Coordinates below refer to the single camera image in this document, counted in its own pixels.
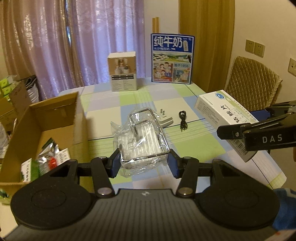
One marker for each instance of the white power adapter plug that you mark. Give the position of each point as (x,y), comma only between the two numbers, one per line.
(163,119)

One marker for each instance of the red candy packet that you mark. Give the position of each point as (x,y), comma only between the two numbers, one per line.
(52,163)

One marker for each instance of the blue milk carton box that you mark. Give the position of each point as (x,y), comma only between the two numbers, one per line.
(172,58)

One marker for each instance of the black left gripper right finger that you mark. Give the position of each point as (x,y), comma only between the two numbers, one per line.
(189,169)

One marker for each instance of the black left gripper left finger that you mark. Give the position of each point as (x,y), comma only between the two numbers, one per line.
(94,176)

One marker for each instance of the green white spray medicine box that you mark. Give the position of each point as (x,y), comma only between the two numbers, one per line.
(29,170)

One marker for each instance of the checkered tablecloth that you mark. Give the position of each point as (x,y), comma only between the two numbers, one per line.
(189,135)

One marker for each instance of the brown gold curtain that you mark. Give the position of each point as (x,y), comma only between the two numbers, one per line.
(212,25)

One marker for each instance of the metal rack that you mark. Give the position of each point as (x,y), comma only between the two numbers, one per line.
(141,142)

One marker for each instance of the white product box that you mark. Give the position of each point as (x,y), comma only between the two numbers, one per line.
(123,71)

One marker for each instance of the quilted beige chair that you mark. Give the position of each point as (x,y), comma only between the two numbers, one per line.
(252,84)

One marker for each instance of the white green tablet box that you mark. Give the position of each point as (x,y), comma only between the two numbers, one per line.
(219,109)

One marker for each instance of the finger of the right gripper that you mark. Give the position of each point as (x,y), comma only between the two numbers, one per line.
(233,132)
(274,110)

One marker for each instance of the wall power socket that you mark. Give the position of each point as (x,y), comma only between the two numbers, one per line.
(292,67)

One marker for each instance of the silver green foil packet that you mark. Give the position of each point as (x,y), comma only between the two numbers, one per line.
(49,149)

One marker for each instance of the brown cardboard box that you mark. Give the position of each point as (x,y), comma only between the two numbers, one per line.
(60,118)

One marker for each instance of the purple curtain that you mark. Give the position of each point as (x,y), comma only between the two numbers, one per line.
(66,43)

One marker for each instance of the white ointment box green bird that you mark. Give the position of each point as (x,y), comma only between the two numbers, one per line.
(62,156)

